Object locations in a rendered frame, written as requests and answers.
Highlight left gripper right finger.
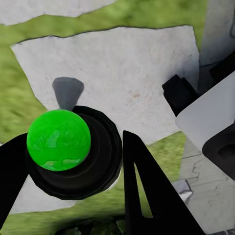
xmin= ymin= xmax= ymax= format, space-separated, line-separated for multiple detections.
xmin=122 ymin=131 xmax=205 ymax=235

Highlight insectifuge atomizer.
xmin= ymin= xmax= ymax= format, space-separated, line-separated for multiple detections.
xmin=25 ymin=77 xmax=122 ymax=200

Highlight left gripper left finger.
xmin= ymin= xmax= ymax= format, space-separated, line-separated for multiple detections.
xmin=0 ymin=134 xmax=29 ymax=230

